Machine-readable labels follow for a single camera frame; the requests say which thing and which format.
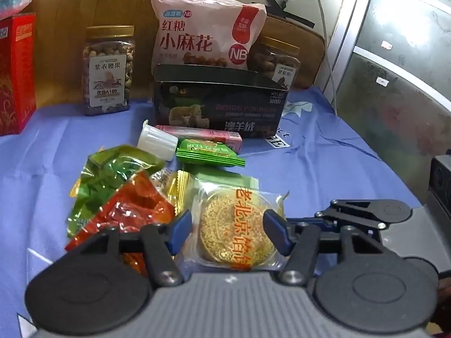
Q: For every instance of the cashew jar with gold lid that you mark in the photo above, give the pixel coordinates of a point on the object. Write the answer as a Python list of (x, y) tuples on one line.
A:
[(107, 74)]

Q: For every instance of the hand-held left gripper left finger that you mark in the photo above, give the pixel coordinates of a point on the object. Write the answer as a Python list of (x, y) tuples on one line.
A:
[(181, 230)]

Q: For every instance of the light green snack packet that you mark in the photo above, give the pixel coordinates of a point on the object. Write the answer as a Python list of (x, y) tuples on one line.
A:
[(225, 179)]

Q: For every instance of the black tape cross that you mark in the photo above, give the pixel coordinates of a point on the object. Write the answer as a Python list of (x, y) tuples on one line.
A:
[(282, 12)]

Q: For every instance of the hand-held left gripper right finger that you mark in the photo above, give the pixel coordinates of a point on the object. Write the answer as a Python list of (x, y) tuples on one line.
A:
[(276, 232)]

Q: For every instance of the pecan jar with gold lid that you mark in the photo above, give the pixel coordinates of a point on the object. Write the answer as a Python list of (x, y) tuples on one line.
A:
[(278, 63)]

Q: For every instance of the red foil snack packet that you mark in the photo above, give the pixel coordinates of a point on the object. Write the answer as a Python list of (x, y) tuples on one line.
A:
[(134, 204)]

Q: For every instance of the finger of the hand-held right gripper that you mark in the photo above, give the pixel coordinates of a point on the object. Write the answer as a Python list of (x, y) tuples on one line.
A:
[(370, 207)]

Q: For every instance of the blue printed cloth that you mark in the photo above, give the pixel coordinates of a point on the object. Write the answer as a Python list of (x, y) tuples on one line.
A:
[(334, 169)]

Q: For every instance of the white jelly cup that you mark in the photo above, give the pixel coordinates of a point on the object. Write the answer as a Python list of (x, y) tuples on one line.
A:
[(155, 141)]

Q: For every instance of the small yellow snack packet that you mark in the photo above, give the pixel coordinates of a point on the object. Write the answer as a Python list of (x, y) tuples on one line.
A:
[(179, 190)]

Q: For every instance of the red cardboard box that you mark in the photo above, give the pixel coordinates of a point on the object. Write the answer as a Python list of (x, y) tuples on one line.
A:
[(14, 77)]

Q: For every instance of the pink snack bag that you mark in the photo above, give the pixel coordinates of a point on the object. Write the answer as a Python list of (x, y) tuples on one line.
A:
[(197, 31)]

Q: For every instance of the pink snack bar packet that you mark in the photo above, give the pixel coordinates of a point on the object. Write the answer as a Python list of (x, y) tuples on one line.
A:
[(211, 134)]

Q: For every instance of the green foil snack packet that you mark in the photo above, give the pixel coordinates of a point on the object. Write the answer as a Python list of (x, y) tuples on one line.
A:
[(105, 172)]

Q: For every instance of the dark green snack packet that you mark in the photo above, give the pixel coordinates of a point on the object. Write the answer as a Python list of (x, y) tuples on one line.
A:
[(208, 153)]

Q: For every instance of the clear mooncake packet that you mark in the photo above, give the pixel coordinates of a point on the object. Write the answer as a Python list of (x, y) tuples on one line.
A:
[(232, 225)]

